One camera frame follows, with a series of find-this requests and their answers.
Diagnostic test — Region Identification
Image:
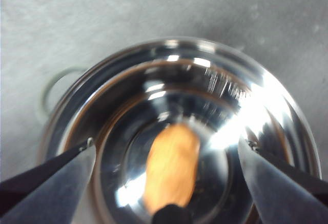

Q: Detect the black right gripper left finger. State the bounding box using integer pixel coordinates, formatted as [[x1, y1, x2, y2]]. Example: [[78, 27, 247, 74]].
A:
[[0, 138, 97, 224]]

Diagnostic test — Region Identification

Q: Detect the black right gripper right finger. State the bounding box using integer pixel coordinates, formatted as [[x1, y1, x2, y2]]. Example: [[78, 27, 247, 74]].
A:
[[237, 135, 328, 224]]

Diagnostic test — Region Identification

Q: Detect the brown potato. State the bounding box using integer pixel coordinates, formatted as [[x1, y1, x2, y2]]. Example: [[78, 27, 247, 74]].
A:
[[143, 123, 202, 214]]

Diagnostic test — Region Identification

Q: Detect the pale green electric steamer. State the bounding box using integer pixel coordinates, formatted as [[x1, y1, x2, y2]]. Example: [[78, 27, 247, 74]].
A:
[[35, 38, 322, 224]]

